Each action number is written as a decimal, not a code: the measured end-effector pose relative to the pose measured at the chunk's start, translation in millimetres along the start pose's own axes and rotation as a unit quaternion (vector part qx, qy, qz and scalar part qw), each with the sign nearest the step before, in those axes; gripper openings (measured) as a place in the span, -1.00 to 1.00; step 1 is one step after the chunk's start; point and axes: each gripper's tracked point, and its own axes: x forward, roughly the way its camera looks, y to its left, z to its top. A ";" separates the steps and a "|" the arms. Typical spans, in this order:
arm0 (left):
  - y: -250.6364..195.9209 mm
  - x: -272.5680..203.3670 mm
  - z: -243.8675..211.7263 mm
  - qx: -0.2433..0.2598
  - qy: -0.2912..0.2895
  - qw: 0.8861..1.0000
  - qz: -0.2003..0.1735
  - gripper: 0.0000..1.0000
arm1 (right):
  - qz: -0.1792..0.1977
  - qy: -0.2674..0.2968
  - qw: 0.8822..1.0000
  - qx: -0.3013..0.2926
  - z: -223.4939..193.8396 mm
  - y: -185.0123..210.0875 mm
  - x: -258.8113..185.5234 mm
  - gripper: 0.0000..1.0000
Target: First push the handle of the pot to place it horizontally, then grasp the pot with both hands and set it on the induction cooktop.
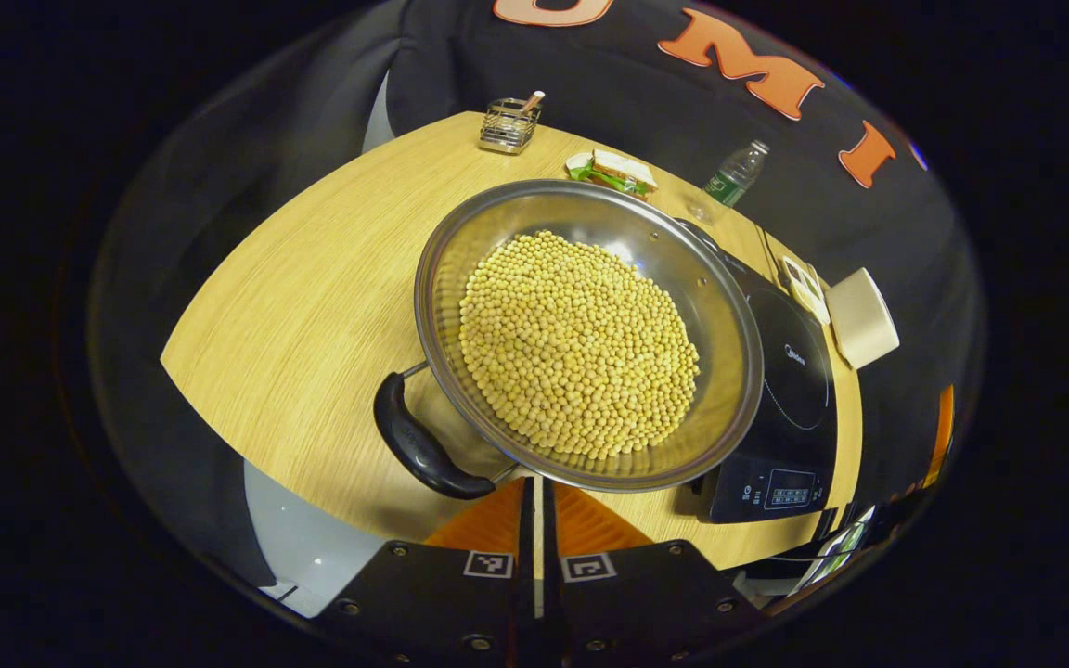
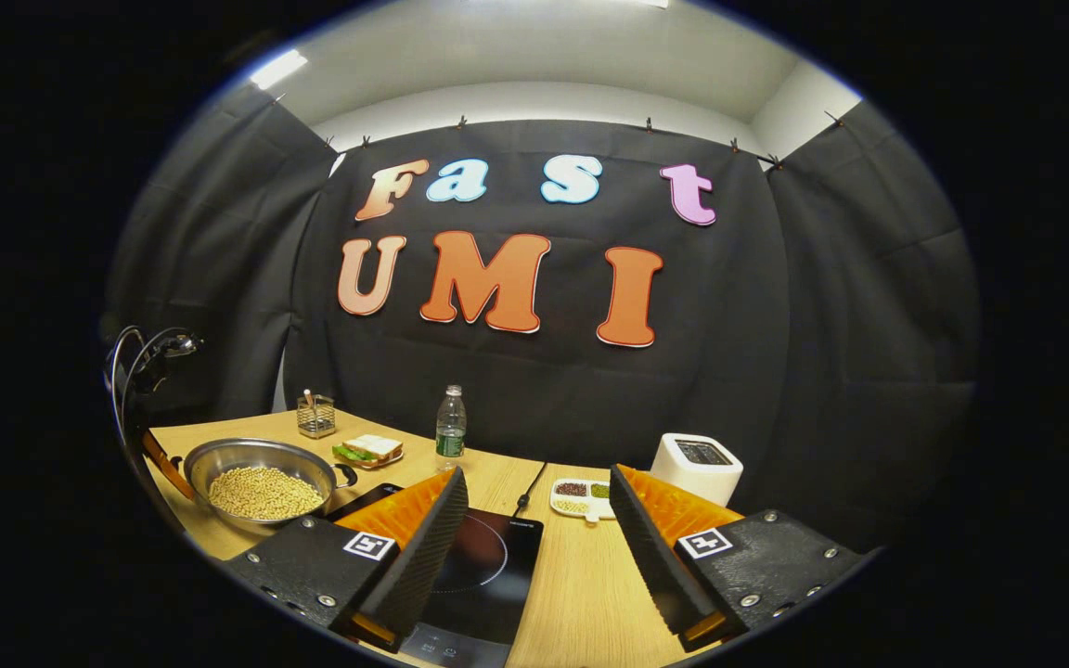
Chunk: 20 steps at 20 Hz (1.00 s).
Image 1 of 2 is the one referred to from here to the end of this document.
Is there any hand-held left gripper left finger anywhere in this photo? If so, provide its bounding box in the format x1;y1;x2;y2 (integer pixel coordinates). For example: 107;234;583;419
316;478;535;662

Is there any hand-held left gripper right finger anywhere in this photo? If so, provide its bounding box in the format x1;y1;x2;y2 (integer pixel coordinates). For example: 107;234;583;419
544;480;772;662

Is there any black induction cooktop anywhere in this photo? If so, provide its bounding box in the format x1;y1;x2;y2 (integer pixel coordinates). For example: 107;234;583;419
674;218;840;525

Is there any pile of soybeans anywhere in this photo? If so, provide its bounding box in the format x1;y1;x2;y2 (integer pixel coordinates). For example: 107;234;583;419
458;230;701;461

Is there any stainless steel pot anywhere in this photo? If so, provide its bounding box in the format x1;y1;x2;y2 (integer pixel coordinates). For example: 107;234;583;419
373;179;765;500

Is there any white toaster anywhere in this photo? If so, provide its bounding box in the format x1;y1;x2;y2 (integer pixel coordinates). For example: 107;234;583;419
824;267;900;370

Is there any small white device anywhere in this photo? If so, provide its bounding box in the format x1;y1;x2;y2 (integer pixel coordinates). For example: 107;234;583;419
779;255;831;326

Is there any clear plastic water bottle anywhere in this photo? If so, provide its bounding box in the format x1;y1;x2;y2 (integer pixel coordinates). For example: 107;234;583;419
683;140;770;226

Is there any sandwich with lettuce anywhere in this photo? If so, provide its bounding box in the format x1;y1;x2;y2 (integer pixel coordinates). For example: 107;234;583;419
590;148;659;200

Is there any white plate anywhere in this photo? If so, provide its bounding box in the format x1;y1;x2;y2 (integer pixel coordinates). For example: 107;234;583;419
564;152;656;200

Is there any black power cable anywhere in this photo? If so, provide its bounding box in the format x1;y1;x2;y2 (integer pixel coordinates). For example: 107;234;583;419
755;223;786;270

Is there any metal wire holder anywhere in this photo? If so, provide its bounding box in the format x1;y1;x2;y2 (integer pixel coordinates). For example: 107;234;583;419
478;97;543;156

